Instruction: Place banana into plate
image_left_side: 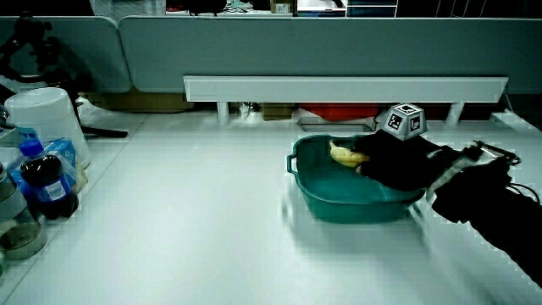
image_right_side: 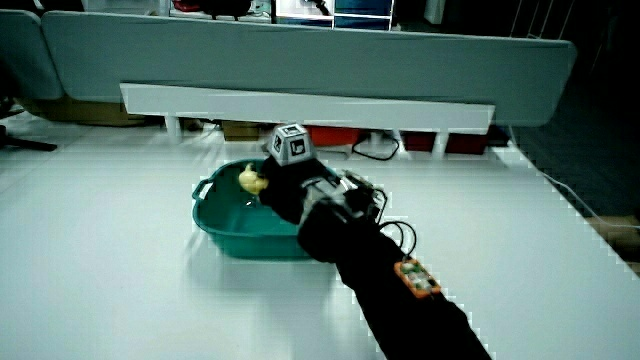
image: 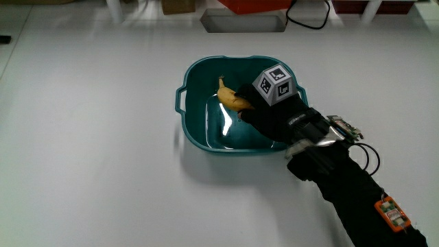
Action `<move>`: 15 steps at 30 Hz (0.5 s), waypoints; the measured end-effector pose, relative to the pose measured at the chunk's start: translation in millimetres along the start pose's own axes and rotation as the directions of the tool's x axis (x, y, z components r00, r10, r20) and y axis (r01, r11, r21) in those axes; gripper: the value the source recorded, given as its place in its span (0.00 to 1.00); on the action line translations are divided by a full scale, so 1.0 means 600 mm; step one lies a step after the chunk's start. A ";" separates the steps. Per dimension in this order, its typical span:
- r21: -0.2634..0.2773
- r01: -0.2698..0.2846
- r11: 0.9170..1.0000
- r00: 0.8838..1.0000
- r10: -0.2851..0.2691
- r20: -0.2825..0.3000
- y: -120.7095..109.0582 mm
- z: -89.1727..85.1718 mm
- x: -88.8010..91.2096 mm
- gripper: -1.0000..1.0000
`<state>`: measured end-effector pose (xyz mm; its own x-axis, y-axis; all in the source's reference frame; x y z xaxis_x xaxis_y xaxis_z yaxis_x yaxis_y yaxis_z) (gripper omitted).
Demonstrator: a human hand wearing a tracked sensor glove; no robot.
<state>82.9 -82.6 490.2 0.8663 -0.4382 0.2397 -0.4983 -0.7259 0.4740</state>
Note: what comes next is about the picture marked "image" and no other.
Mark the orange sensor module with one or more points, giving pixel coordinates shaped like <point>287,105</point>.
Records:
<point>392,214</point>

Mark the yellow banana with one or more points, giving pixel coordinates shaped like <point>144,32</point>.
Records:
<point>230,99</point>

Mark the brown cardboard box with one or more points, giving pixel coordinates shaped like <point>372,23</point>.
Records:
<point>178,6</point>

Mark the teal plastic basin plate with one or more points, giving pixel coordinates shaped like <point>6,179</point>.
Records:
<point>205,103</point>

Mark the person's right hand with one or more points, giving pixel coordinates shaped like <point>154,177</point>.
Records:
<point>274,116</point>

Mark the small black object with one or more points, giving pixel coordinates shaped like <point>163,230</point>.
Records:
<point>5,39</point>

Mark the green circuit board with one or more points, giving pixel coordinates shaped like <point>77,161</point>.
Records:
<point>344,128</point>

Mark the white table leg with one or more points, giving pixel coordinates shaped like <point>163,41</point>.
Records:
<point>371,9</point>

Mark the dark red box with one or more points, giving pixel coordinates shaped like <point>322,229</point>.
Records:
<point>374,5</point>

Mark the grey rectangular tray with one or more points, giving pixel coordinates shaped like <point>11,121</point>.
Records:
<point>243,22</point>

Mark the person's right forearm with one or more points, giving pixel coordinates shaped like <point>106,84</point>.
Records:
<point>356,199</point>

